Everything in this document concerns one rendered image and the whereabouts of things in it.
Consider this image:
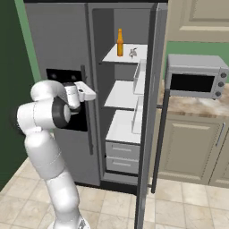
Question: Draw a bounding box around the clear door bin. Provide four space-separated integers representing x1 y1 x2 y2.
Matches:
131 95 145 135
132 58 148 96

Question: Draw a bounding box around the amber beer bottle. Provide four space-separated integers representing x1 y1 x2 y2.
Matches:
116 28 124 58

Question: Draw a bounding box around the grey side-by-side fridge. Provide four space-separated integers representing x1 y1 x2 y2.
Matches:
22 0 170 195

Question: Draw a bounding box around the beige wall cupboard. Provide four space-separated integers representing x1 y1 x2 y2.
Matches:
165 0 229 43

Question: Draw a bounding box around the grey fridge drawer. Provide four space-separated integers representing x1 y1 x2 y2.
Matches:
106 156 140 175
105 140 141 161

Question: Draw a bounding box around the beige base cupboard door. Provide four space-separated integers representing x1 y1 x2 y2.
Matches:
208 124 229 190
157 114 226 185

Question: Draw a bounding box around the grey toaster oven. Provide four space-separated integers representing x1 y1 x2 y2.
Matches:
164 54 229 100

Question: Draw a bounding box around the dark freezer door handle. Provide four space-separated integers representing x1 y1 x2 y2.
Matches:
80 64 95 157

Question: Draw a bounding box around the dark fridge door handle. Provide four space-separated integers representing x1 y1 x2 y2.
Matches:
150 87 171 195

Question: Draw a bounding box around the silver cupboard handle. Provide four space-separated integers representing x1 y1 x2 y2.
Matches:
215 122 226 148

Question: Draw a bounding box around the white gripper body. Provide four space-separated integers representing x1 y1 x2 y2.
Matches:
73 81 98 103

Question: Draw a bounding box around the small grey fish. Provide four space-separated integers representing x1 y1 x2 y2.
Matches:
128 47 139 58

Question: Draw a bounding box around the grey freezer door with dispenser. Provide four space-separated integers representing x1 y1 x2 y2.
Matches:
24 2 102 187

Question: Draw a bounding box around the white fridge shelf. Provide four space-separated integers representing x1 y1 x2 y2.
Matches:
103 79 147 111
105 109 144 145
101 43 148 65

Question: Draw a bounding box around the grey fridge door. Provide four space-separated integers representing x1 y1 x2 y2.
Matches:
133 2 169 229

